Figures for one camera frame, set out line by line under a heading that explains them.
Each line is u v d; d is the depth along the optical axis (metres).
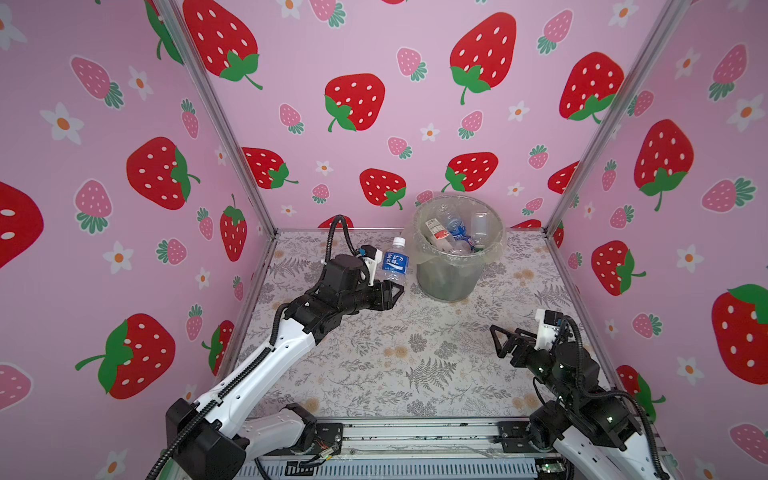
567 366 0.52
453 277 0.88
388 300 0.65
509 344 0.63
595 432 0.50
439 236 0.87
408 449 0.73
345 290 0.55
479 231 0.90
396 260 0.71
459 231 0.95
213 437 0.37
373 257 0.66
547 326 0.62
